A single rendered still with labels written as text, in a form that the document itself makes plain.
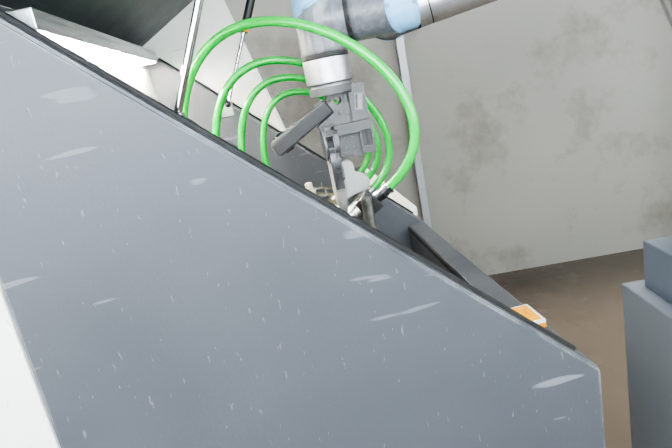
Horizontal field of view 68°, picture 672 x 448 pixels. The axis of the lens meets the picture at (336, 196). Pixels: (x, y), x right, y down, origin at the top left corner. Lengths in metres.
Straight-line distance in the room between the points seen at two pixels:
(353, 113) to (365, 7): 0.16
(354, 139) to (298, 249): 0.35
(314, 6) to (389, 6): 0.11
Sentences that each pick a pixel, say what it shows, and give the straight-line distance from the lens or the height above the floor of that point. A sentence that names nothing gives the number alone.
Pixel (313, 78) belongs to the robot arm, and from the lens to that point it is 0.79.
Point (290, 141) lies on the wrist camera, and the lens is 0.80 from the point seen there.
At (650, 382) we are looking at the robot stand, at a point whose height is 0.62.
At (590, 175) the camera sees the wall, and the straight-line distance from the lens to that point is 3.24.
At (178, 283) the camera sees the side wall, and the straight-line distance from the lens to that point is 0.51.
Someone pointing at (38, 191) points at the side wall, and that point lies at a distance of 0.51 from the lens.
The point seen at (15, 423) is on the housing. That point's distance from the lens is 0.62.
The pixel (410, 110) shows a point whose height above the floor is 1.26.
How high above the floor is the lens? 1.32
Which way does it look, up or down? 13 degrees down
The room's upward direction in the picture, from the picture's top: 11 degrees counter-clockwise
